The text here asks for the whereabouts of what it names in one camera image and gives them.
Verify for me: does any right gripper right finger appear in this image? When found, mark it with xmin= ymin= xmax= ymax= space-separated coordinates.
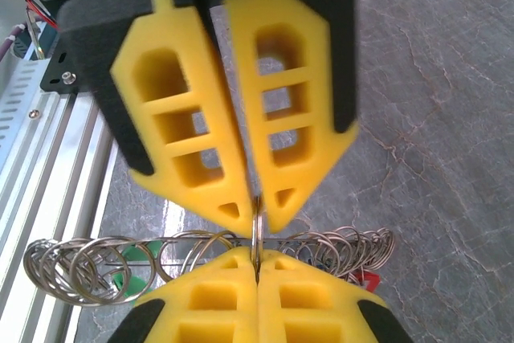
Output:
xmin=259 ymin=248 xmax=402 ymax=343

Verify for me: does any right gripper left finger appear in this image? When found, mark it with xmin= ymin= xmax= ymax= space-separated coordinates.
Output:
xmin=106 ymin=246 xmax=258 ymax=343

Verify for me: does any red key tag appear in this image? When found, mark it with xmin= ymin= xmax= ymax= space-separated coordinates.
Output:
xmin=349 ymin=270 xmax=381 ymax=294

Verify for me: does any green key tag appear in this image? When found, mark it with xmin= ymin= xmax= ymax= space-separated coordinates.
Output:
xmin=112 ymin=244 xmax=156 ymax=306

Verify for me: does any metal disc with key rings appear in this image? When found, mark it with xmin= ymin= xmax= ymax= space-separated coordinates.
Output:
xmin=23 ymin=194 xmax=397 ymax=308

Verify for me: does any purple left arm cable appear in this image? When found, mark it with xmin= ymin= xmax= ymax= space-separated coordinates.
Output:
xmin=0 ymin=23 xmax=31 ymax=57

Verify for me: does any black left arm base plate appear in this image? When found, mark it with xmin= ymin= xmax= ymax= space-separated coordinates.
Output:
xmin=38 ymin=43 xmax=100 ymax=97

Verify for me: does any slotted grey cable duct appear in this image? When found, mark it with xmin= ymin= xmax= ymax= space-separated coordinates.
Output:
xmin=0 ymin=59 xmax=53 ymax=151

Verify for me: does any wide aluminium mounting rail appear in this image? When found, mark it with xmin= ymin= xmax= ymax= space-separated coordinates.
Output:
xmin=0 ymin=89 xmax=121 ymax=343

